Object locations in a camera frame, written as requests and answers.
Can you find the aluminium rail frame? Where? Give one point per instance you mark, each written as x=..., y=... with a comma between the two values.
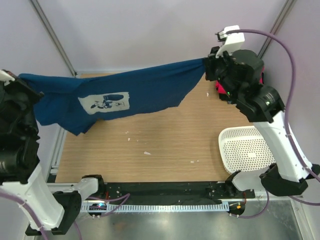
x=57, y=137

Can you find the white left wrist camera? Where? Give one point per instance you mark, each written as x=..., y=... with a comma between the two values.
x=5, y=77

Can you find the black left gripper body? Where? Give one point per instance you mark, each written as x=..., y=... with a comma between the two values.
x=26, y=96

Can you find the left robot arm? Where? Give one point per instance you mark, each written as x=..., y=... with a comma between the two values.
x=21, y=177

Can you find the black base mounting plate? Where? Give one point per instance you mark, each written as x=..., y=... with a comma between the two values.
x=175, y=193

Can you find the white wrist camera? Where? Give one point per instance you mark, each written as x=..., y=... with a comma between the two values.
x=5, y=77
x=231, y=42

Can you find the white slotted cable duct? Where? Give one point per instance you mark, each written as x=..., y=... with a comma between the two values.
x=89, y=208

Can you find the blue printed t-shirt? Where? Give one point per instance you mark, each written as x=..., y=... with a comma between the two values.
x=76, y=104

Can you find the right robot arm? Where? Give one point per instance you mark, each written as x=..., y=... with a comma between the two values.
x=287, y=177

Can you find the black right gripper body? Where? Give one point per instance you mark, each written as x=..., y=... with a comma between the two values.
x=217, y=70

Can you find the white perforated plastic basket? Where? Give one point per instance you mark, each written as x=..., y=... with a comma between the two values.
x=244, y=149

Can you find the folded black t-shirt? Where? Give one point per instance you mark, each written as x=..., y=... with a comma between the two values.
x=226, y=98

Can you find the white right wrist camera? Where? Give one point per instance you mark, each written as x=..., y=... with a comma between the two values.
x=231, y=42

